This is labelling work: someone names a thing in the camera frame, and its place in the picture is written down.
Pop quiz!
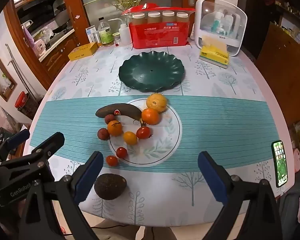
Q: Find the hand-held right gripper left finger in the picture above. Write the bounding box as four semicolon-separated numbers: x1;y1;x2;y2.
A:
20;151;104;240

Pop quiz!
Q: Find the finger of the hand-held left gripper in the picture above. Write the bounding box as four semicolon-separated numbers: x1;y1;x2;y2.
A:
0;129;30;164
0;132;65;173

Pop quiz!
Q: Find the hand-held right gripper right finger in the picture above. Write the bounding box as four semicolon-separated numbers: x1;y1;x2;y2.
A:
197;151;284;240

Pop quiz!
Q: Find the dark brown avocado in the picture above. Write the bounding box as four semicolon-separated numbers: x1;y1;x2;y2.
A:
94;173;127;200

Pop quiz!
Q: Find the red cherry tomato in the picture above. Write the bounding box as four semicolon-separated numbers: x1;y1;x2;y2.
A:
116;147;128;159
106;155;119;167

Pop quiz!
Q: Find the brown passion fruit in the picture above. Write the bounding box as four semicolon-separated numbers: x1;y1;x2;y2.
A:
98;128;110;140

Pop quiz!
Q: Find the small tangerine with stem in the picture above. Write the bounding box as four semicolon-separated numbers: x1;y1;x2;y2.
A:
107;120;123;137

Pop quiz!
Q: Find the yellow kumquat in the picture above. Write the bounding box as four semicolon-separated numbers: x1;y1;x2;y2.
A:
123;131;138;145

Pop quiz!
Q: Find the red tomato with stem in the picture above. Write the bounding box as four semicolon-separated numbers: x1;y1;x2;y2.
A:
136;126;151;140

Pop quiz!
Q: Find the dark green wavy plate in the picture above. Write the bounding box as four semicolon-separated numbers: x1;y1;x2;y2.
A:
118;51;185;92

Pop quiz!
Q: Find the red-lidded jar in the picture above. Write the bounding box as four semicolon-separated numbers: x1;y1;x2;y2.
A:
15;91;39;119

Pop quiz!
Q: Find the dark overripe banana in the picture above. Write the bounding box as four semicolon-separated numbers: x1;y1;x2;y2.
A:
95;103;143;123

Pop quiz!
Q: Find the smartphone with lit screen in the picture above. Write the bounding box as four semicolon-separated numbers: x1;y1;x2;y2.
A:
271;140;289;188

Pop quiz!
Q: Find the large orange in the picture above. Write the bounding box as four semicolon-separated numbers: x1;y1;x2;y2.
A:
141;108;160;125

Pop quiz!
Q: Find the yellow round citrus fruit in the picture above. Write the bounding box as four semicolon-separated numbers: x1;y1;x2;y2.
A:
146;93;167;112

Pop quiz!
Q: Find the yellow cardboard box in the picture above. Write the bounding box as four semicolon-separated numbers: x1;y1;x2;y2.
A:
68;42;98;61

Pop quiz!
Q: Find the blue and white carton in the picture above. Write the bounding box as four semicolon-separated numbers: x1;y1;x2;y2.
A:
85;25;97;43

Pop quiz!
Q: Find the clear bottle green label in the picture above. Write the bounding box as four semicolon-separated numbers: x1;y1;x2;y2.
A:
98;17;114;47

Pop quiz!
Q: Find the yellow tissue pack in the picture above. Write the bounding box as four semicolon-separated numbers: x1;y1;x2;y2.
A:
199;35;230;69

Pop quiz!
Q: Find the white squeeze bottle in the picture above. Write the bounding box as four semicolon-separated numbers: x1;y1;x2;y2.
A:
108;17;132;46

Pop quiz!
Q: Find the brown wooden side cabinet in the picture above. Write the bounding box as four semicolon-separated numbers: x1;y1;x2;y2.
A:
255;22;300;130

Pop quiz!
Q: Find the white storage box clear lid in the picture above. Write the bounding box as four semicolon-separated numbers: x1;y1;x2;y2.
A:
191;0;248;57

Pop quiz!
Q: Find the frosted glass door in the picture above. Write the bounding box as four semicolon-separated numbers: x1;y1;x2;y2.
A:
76;0;217;48

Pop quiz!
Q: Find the red paper cup package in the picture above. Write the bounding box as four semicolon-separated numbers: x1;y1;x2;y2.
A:
122;3;196;49

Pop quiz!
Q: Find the wooden framed wall niche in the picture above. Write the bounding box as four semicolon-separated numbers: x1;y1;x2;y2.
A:
0;52;18;103

